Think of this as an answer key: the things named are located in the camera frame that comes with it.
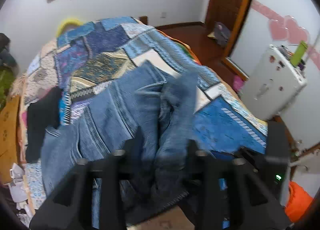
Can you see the pink heart wall sticker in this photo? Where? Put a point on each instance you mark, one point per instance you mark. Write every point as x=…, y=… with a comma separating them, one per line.
x=287, y=29

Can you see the blue denim pants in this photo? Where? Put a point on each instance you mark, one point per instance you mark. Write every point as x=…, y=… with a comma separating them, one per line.
x=112, y=120

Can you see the pile of dark clothes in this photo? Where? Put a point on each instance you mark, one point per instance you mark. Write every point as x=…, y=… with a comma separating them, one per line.
x=6, y=50

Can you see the wooden lap desk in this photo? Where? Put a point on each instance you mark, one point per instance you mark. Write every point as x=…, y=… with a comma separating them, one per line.
x=8, y=140

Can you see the wooden wardrobe and door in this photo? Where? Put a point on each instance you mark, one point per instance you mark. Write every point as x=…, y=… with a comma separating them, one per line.
x=230, y=7

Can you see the green fabric storage bag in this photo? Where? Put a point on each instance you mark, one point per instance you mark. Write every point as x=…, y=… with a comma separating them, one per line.
x=5, y=87

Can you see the black garment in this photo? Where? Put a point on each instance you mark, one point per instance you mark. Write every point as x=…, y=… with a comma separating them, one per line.
x=41, y=125

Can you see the white cabinet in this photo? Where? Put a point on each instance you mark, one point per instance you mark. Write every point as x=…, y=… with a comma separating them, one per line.
x=272, y=87

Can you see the wooden bed frame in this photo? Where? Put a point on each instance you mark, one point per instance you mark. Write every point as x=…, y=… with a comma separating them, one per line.
x=143, y=19

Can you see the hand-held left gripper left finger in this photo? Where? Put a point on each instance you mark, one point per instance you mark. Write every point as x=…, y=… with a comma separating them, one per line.
x=136, y=142

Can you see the green bottle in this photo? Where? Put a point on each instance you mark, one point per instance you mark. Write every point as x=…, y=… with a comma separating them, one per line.
x=300, y=54

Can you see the pile of white clutter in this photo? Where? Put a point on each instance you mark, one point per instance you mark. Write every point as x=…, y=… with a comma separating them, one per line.
x=18, y=185

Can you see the blue patchwork blanket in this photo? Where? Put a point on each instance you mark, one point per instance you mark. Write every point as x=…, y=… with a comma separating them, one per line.
x=105, y=45

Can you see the orange cloth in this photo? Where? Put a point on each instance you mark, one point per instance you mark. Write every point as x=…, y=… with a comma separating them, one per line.
x=298, y=202

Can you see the pink item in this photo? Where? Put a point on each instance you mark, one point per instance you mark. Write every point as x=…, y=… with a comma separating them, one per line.
x=238, y=83

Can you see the white wall socket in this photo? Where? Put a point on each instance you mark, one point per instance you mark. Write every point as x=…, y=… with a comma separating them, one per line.
x=163, y=15

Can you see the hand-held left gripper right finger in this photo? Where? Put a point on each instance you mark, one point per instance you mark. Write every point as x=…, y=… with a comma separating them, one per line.
x=193, y=150

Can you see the grey bag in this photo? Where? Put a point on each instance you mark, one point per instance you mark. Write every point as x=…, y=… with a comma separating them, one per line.
x=220, y=34

